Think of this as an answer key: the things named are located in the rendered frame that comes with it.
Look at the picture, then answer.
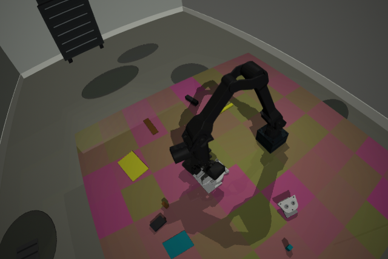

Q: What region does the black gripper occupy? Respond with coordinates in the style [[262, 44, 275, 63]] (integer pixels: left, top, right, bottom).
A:
[[192, 148, 226, 180]]

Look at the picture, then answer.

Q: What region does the small teal cube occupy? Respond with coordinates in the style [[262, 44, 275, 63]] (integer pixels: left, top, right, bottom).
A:
[[285, 244, 293, 251]]

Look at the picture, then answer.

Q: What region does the teal flat rectangular plate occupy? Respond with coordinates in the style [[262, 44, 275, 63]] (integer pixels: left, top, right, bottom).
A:
[[163, 231, 194, 259]]

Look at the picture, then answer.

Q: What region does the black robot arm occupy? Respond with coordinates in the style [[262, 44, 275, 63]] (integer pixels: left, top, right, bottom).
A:
[[169, 61, 287, 175]]

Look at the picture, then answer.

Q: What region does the yellow flat rectangular plate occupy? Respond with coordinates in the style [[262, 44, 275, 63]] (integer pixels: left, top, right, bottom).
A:
[[118, 151, 149, 181]]

